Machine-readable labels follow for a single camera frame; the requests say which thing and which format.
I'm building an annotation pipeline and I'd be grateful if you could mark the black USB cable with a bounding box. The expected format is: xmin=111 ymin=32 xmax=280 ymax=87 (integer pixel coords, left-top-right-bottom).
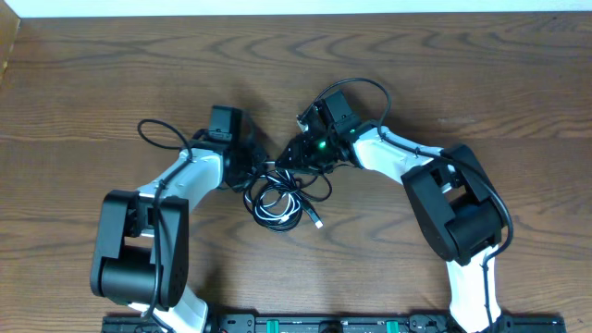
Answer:
xmin=241 ymin=162 xmax=334 ymax=233

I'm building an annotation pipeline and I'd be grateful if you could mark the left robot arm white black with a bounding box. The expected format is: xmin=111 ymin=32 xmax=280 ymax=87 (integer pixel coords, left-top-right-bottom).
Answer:
xmin=90 ymin=105 xmax=265 ymax=333

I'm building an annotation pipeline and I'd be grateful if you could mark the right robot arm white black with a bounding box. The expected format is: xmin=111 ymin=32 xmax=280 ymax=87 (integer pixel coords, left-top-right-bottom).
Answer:
xmin=276 ymin=91 xmax=512 ymax=332

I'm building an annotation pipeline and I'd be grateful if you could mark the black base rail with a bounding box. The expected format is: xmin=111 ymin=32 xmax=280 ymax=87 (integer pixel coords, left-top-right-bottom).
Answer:
xmin=101 ymin=314 xmax=568 ymax=333

